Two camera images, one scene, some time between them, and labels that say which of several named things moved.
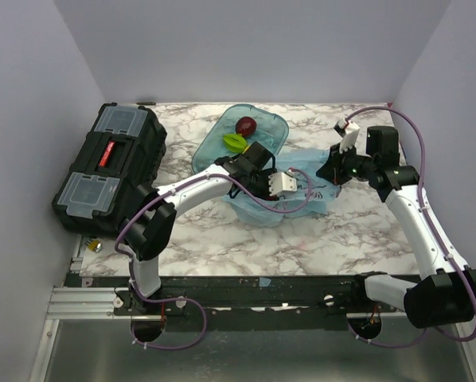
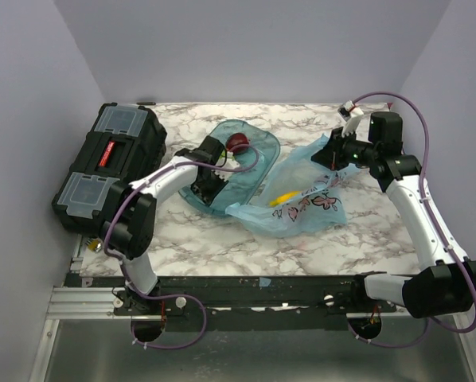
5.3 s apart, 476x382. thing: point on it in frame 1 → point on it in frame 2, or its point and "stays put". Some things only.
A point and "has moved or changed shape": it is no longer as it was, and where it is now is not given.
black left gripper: [264, 176] → [208, 197]
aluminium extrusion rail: [84, 303] stays put
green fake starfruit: [236, 143] → [224, 153]
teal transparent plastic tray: [271, 131] → [242, 188]
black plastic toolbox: [122, 150] stays put
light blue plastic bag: [312, 195] has moved or changed shape
